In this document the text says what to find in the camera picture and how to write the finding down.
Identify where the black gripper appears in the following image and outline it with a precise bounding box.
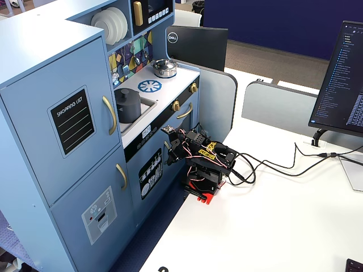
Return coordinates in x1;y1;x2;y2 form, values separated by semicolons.
166;129;190;167

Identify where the dark gray pot lid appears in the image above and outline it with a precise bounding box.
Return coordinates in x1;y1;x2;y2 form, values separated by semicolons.
114;87;141;104

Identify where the black red robot base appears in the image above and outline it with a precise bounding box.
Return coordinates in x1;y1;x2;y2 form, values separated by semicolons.
183;167;227;205

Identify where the glass lid steel rim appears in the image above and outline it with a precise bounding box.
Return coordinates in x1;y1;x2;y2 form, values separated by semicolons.
152;58;175;71

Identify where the blue dishwasher door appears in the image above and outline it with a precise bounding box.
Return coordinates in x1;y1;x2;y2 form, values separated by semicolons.
126;135;184;227

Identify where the black white dishwasher decal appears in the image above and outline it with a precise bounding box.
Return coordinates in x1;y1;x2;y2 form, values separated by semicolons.
138;147;164;201

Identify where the black control panel strip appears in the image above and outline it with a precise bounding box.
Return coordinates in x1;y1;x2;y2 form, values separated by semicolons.
123;121;171;164

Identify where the black table clamp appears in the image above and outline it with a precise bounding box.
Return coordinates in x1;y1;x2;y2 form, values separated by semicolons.
183;185;208;199

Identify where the grey toy sink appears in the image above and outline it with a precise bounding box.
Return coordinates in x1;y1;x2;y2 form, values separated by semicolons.
120;97;158;133

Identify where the dark gray pot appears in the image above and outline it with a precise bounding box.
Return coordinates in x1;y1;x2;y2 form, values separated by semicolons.
116;97;142;124

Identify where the grey rounded desk divider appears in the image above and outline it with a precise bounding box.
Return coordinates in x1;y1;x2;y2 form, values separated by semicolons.
177;63;238;144
241;80;363;151

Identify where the steel toy pot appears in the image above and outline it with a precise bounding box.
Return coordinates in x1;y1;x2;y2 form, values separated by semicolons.
150;61;178;79

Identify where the steel toy spatula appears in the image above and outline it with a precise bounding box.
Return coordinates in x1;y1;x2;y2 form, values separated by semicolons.
121;46;130;76

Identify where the steel toy ladle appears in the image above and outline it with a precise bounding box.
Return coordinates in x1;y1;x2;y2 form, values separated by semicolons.
132;42;141;66

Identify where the black Dell monitor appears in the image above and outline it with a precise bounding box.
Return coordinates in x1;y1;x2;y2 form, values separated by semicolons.
165;25;229;72

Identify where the blue lower fridge door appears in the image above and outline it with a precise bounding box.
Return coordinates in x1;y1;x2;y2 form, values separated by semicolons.
50;147;136;272

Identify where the blue fridge door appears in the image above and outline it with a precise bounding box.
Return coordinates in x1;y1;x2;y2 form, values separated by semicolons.
0;36;123;207
50;147;136;272

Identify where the colourful mosaic backsplash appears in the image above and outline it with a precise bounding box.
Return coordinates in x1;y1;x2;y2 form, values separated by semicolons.
108;31;154;84

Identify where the black toy microwave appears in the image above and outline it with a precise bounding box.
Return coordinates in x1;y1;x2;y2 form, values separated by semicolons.
130;0;174;36

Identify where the white chair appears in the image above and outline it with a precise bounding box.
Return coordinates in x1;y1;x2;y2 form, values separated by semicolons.
173;9;202;28

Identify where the white toy plate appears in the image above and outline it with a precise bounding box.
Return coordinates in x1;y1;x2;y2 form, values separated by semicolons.
98;10;122;43
90;12;114;46
106;7;129;40

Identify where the blue upper fridge door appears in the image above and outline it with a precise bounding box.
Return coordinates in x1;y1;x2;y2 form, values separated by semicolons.
0;36;123;207

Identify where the dark blue partition panel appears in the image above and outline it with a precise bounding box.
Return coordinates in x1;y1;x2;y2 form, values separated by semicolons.
203;0;363;61

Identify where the monitor showing code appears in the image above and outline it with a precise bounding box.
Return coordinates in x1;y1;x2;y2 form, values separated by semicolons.
308;20;363;138

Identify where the light blue toy kitchen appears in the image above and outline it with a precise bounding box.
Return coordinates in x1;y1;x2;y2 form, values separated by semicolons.
0;0;201;272

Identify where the black keyboard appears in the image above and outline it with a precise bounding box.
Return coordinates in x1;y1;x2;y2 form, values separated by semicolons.
345;258;363;272

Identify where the gold oven door handle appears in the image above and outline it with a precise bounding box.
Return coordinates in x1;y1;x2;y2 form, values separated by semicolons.
176;102;194;120

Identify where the looped black cable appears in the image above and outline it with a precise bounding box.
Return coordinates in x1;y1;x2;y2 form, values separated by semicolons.
226;152;258;186

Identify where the long black cable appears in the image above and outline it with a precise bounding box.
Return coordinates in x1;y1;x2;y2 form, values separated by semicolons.
235;141;363;178

